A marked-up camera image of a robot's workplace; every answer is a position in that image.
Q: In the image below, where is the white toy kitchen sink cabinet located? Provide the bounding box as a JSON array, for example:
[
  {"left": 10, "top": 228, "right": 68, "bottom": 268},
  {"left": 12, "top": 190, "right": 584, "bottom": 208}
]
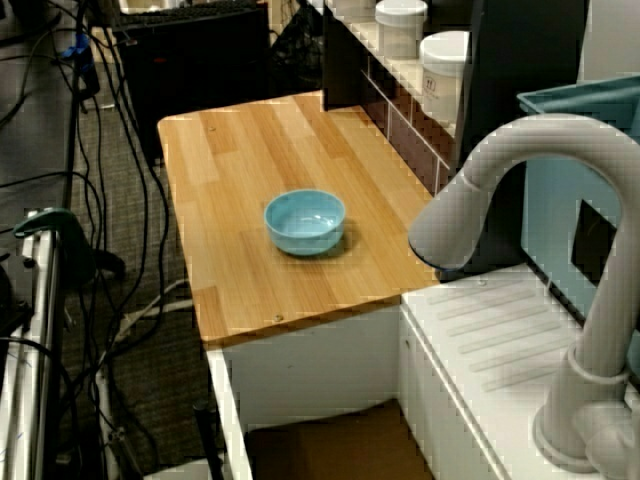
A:
[{"left": 204, "top": 263, "right": 640, "bottom": 480}]

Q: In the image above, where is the light blue ceramic bowl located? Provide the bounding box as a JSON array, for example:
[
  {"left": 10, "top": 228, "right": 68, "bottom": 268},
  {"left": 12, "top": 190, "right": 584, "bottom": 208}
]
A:
[{"left": 263, "top": 188, "right": 347, "bottom": 257}]

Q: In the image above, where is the wooden countertop board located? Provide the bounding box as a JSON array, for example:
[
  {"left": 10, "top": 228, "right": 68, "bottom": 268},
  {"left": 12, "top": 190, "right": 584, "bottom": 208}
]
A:
[{"left": 157, "top": 92, "right": 442, "bottom": 346}]

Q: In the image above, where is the dark tiled backsplash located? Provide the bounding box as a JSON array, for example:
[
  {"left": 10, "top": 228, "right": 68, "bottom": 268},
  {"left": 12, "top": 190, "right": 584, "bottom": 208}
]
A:
[{"left": 359, "top": 67, "right": 459, "bottom": 197}]

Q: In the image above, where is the white jar with printed label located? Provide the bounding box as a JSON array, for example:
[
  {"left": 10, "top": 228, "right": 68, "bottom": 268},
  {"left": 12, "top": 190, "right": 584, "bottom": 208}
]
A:
[{"left": 418, "top": 30, "right": 472, "bottom": 122}]

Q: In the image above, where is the black computer case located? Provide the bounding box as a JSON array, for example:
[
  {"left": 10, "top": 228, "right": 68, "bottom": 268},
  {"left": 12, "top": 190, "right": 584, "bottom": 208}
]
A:
[{"left": 112, "top": 3, "right": 272, "bottom": 162}]

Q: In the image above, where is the plain white lidded jar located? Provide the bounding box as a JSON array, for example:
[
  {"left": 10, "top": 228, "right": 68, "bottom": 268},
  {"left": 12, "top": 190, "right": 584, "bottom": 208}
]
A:
[{"left": 374, "top": 0, "right": 430, "bottom": 59}]

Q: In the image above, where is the black rod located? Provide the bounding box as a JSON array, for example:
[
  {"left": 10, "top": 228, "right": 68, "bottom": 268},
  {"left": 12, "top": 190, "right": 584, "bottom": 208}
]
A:
[{"left": 193, "top": 401, "right": 227, "bottom": 480}]

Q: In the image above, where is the teal plastic bin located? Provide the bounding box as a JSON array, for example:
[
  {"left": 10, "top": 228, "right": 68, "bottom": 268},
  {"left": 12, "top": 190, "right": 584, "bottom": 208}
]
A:
[{"left": 516, "top": 74, "right": 640, "bottom": 335}]

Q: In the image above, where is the thin black pole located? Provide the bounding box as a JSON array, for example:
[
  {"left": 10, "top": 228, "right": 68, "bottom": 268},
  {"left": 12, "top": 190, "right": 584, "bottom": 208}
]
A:
[{"left": 62, "top": 0, "right": 90, "bottom": 212}]

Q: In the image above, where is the black shelf unit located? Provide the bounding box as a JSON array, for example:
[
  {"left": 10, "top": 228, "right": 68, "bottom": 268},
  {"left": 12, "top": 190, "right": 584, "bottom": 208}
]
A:
[{"left": 322, "top": 0, "right": 589, "bottom": 274}]

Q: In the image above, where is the grey curved faucet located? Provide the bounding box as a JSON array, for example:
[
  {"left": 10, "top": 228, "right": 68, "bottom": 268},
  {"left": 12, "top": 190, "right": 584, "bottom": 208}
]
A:
[{"left": 407, "top": 113, "right": 640, "bottom": 477}]

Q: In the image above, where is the blue tape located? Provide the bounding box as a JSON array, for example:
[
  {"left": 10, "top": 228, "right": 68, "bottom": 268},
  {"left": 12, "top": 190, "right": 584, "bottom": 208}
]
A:
[{"left": 61, "top": 33, "right": 94, "bottom": 74}]

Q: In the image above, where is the white floor cable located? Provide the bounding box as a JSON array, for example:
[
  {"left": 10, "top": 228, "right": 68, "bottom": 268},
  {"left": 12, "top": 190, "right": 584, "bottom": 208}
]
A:
[{"left": 118, "top": 278, "right": 194, "bottom": 342}]

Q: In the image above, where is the white metal frame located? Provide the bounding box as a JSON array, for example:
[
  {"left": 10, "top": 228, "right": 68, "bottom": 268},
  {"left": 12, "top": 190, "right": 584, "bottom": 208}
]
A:
[{"left": 0, "top": 219, "right": 67, "bottom": 480}]

